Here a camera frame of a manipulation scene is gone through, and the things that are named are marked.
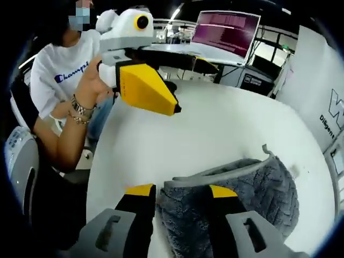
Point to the grey towel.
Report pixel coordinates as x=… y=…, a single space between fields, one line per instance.
x=268 y=193

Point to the person's left hand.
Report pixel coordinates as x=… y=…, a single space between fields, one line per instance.
x=87 y=83

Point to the white background desk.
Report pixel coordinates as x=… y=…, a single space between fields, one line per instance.
x=172 y=49

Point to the laptop with purple screen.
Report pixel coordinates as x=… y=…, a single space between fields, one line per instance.
x=225 y=32

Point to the metal wristwatch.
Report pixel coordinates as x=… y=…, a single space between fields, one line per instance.
x=80 y=106

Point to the black equipment box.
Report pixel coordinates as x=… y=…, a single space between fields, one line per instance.
x=256 y=80

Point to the white printed sign board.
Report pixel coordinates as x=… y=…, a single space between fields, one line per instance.
x=309 y=80

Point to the white round appliance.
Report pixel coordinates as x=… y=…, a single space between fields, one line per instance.
x=18 y=166

